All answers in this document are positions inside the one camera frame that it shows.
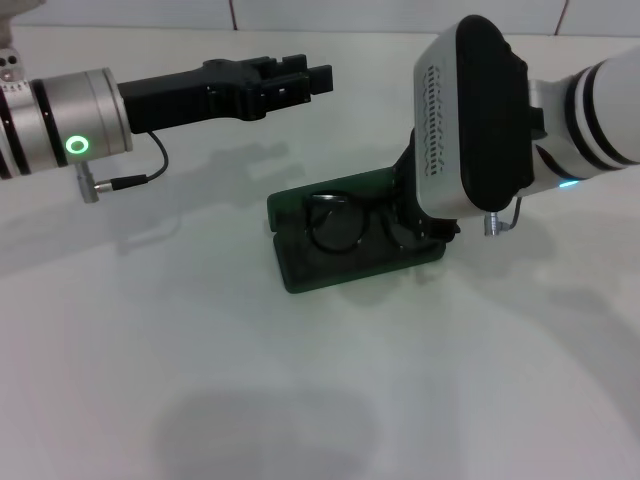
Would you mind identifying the black glasses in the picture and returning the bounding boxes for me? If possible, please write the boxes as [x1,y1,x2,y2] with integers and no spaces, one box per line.
[302,192,436,256]

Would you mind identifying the green glasses case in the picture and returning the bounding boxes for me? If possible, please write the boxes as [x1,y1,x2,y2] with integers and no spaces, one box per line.
[265,168,446,294]

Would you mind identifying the right arm cable with plug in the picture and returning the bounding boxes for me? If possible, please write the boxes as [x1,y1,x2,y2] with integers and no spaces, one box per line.
[481,195,524,236]

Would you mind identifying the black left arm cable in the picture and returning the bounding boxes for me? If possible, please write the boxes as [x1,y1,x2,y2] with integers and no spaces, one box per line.
[74,130,169,204]

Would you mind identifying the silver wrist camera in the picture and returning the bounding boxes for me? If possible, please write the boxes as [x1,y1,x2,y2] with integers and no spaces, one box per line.
[412,14,539,224]
[0,0,24,81]

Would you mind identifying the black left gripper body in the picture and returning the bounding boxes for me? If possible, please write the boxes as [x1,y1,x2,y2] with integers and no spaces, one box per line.
[117,57,269,135]

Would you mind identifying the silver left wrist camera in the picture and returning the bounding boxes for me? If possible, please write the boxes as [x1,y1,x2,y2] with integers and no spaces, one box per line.
[0,0,24,81]

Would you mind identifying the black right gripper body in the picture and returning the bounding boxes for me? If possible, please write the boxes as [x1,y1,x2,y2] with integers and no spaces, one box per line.
[391,130,462,247]

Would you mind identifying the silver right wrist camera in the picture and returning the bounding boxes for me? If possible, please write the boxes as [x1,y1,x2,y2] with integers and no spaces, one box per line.
[412,14,539,224]

